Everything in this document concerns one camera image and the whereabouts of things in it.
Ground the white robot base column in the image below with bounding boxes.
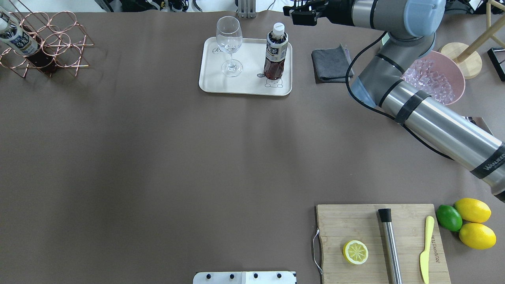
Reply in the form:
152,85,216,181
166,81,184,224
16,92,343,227
193,270,297,284

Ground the tea bottle front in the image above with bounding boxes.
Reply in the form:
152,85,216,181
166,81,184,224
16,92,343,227
0,20,57,74

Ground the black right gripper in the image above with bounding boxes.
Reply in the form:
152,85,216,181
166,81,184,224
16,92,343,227
282,0,355,26

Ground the grey folded cloth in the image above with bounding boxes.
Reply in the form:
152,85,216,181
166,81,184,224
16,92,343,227
311,44,352,83

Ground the metal ice scoop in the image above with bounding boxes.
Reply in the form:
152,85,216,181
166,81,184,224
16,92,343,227
463,116,494,135

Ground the yellow lemon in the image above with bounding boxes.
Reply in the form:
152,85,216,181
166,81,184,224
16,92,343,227
458,222,497,250
453,198,491,223

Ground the green lime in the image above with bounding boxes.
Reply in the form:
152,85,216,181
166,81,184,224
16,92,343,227
435,205,462,232

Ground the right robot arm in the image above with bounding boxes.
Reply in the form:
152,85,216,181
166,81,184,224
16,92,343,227
283,0,505,201

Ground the copper wire bottle basket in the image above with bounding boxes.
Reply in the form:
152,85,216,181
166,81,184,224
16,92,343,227
1,0,95,78

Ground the clear wine glass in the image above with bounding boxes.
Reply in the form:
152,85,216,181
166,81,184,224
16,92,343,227
216,16,242,77

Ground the half lemon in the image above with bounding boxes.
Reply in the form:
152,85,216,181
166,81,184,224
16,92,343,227
342,240,368,265

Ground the cream rabbit tray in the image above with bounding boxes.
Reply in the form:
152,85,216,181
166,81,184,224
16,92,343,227
199,37,293,96

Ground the aluminium frame post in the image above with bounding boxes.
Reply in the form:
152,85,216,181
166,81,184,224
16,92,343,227
235,0,257,19

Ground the tea bottle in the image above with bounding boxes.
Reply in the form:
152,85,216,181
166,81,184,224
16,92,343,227
0,20,57,74
263,22,288,80

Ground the metal muddler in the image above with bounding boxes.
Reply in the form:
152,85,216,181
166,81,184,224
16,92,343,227
378,208,403,284

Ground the yellow plastic knife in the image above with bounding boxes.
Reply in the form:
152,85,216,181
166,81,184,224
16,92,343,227
419,216,434,284

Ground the pink bowl with ice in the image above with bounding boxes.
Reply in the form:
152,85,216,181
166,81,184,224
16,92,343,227
402,51,466,105

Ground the wooden glass tree stand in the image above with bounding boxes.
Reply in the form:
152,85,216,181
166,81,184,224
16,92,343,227
440,0,505,80

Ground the wooden cutting board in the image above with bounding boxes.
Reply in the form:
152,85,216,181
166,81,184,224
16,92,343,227
312,204,452,284

